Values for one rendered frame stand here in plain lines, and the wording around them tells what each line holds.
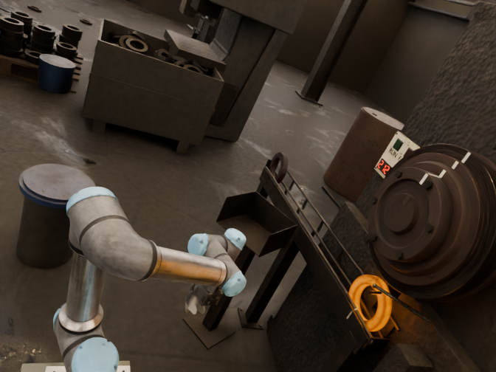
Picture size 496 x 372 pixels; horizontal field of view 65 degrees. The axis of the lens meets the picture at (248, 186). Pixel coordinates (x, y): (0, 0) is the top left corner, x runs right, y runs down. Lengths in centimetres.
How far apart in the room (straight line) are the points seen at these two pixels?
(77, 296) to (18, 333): 79
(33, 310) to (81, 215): 108
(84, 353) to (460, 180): 110
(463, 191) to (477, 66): 53
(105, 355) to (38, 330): 76
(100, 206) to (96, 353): 43
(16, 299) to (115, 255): 117
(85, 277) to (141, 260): 22
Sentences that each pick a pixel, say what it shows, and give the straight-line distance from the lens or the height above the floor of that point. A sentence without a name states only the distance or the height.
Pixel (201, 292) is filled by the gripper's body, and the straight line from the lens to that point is 137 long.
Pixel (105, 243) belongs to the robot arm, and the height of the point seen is 94.
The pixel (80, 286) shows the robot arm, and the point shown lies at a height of 71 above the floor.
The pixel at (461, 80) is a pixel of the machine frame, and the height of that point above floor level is 150.
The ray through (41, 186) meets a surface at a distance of 191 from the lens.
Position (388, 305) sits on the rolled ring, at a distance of 139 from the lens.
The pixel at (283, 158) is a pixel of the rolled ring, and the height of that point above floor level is 76.
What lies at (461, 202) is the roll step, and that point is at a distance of 116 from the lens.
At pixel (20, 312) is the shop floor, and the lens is 196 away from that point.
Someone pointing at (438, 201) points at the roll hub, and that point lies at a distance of 114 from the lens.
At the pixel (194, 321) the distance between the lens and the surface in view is 207.
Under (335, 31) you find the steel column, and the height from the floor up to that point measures 137.
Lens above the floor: 150
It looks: 26 degrees down
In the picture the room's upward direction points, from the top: 25 degrees clockwise
